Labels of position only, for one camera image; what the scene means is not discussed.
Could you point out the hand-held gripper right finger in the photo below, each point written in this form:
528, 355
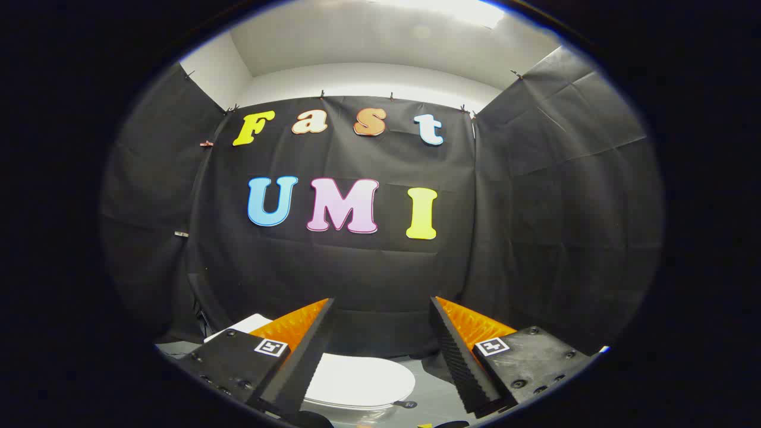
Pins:
455, 351

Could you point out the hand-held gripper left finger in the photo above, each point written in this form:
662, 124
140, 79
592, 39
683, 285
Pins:
309, 351

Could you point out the small black object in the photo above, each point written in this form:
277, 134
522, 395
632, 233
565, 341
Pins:
405, 404

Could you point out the black backdrop cloth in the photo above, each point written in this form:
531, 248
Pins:
357, 267

